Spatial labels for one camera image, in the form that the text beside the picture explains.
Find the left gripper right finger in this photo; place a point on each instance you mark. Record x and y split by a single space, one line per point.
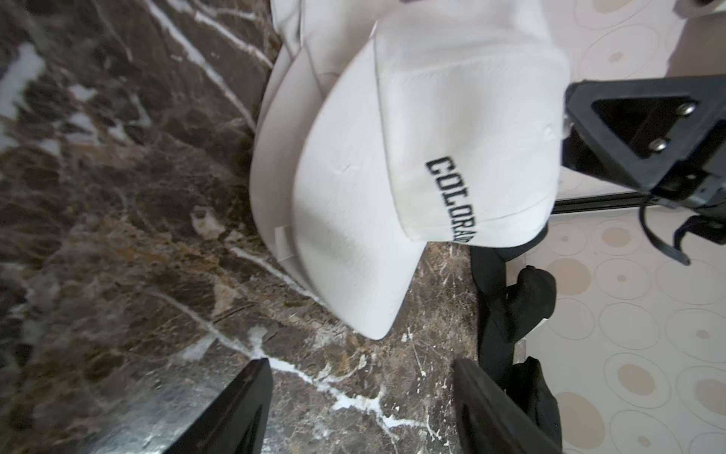
488 421

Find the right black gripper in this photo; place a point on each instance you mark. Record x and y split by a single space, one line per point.
660 136

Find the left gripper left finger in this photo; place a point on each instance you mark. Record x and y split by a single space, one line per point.
236 421

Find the black cap with white patch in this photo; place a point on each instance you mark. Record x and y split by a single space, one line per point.
507 313

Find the white Colorado cap front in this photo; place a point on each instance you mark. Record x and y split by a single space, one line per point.
280 143

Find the white colorado cap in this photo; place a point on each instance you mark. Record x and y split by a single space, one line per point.
296 23
280 143

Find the black cap front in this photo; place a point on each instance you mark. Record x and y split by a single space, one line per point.
528 390

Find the black right frame post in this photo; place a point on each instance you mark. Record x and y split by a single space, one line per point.
607 202

